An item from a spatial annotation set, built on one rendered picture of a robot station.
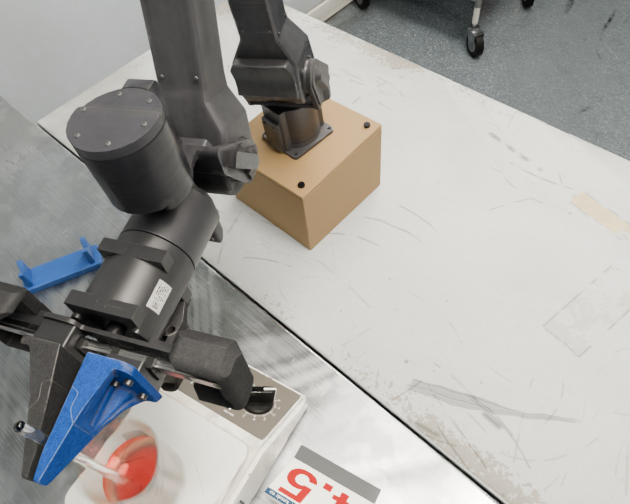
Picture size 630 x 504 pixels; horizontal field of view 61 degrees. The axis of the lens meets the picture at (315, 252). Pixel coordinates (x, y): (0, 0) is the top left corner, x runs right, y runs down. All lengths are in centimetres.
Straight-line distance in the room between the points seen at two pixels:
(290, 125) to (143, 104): 31
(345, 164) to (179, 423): 34
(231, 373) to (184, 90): 20
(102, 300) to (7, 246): 50
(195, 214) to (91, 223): 43
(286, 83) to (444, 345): 33
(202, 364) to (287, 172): 36
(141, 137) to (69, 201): 54
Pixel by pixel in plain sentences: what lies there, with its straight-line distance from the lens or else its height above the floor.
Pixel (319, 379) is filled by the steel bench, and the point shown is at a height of 90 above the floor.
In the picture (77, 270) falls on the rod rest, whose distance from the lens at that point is 75.
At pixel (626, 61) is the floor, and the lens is 264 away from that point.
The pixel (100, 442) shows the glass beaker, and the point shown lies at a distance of 47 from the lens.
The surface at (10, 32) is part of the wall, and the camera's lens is 187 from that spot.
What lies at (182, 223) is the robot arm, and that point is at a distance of 38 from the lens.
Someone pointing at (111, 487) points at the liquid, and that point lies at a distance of 49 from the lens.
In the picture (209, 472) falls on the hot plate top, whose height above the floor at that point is 99.
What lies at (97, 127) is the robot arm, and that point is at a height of 126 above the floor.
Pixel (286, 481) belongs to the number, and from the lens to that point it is 55.
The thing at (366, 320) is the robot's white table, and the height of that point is 90.
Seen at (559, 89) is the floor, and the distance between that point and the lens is 242.
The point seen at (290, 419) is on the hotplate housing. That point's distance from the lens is 55.
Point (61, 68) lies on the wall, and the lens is 196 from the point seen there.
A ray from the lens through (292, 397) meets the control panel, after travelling 56.
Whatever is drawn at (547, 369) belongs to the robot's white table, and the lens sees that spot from 64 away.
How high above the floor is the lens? 146
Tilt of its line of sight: 55 degrees down
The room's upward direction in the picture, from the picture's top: 8 degrees counter-clockwise
